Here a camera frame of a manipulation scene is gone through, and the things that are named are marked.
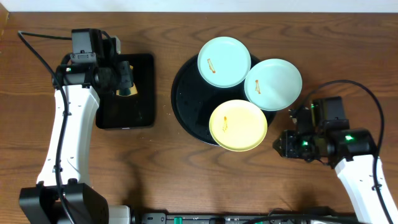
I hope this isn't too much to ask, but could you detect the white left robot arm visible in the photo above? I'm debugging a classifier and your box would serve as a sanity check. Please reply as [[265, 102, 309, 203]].
[[19, 57, 135, 223]]

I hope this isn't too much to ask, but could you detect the green and yellow sponge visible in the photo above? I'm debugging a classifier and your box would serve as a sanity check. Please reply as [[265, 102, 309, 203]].
[[116, 65, 137, 96]]

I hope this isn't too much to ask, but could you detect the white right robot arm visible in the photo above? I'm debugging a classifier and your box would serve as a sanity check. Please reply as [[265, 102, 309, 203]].
[[272, 129, 397, 223]]

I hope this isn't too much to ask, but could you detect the black rectangular tray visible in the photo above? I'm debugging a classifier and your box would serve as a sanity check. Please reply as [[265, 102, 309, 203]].
[[95, 54, 155, 129]]

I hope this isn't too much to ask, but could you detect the mint green plate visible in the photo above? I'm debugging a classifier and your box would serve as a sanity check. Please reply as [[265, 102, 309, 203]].
[[244, 58, 302, 111], [197, 37, 251, 88]]

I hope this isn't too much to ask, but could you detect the black round tray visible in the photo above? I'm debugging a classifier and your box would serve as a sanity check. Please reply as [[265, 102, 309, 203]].
[[170, 53, 277, 146]]

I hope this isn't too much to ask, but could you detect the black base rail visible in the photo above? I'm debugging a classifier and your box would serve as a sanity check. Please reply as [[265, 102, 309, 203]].
[[129, 211, 359, 224]]

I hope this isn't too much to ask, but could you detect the yellow plate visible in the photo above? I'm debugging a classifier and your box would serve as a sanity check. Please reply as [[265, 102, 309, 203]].
[[209, 100, 268, 152]]

